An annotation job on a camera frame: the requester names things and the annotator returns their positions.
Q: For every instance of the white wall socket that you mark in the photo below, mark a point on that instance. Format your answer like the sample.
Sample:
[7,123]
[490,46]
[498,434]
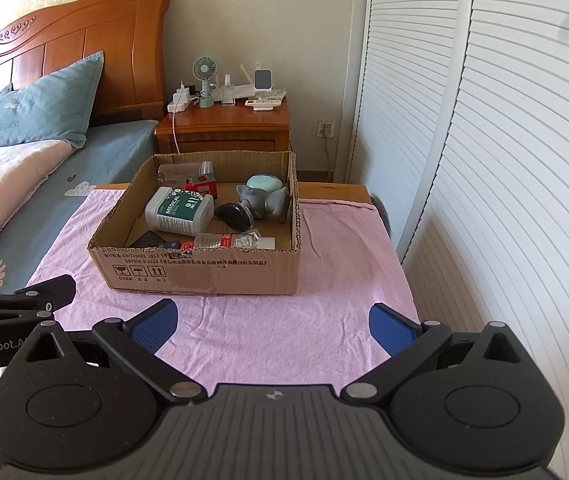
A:
[325,128]

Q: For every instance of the small green desk fan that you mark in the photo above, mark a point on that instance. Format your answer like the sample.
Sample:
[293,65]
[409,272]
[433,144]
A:
[205,67]

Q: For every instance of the clear spray bottle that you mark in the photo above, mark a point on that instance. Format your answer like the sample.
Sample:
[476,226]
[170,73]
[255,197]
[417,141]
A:
[228,92]

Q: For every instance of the black computer mouse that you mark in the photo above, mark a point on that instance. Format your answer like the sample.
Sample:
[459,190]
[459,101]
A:
[234,215]

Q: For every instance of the wooden bed headboard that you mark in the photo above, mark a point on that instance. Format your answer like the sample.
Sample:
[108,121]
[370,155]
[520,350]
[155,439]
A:
[114,35]

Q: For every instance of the white stand with blue screen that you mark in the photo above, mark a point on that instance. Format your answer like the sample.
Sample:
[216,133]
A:
[262,80]

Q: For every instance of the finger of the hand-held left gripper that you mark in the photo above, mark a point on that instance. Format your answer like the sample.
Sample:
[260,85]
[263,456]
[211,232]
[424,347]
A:
[49,290]

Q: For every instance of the clear jar of golden capsules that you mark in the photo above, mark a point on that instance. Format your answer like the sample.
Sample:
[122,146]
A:
[214,241]

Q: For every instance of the red toy train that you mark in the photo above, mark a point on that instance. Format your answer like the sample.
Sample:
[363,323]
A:
[202,185]

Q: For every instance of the large blue pillow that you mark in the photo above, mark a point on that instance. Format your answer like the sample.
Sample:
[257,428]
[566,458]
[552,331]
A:
[49,105]

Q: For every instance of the brown cardboard box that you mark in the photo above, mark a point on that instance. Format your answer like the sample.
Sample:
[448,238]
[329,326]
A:
[204,272]

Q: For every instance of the white power strip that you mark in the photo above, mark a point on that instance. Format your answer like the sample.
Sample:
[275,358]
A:
[179,106]

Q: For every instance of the wide white louvred door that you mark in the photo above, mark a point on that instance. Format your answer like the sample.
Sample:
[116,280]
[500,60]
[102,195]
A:
[524,185]

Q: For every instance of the pink towel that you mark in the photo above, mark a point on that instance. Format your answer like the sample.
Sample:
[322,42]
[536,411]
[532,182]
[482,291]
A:
[244,330]

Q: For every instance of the white remote control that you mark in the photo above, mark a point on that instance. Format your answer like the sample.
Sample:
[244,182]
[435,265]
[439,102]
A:
[263,104]

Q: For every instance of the clear plastic cup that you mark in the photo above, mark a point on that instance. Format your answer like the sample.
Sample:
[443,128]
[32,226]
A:
[179,172]

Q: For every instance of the narrow white louvred door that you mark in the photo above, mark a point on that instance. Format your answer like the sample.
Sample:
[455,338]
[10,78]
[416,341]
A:
[404,85]

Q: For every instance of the pink floral quilt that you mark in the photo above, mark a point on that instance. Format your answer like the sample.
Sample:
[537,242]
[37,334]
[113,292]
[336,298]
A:
[4,175]

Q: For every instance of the white bottle green label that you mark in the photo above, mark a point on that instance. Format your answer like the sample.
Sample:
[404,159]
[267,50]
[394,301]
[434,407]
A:
[177,210]

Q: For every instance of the mint green oval case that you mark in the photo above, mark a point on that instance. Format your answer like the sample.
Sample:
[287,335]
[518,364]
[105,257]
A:
[264,182]

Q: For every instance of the grey elephant toy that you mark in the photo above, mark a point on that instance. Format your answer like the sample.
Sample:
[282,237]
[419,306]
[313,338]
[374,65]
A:
[259,202]

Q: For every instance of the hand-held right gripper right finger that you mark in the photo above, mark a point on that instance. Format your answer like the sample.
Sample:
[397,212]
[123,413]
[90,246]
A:
[389,327]

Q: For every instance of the grey-blue flower bed sheet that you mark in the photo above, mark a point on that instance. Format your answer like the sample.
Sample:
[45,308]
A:
[114,150]

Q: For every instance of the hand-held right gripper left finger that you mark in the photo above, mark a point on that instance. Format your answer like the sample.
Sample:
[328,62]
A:
[152,327]

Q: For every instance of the wooden nightstand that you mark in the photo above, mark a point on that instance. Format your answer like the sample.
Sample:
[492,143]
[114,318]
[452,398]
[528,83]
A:
[229,122]

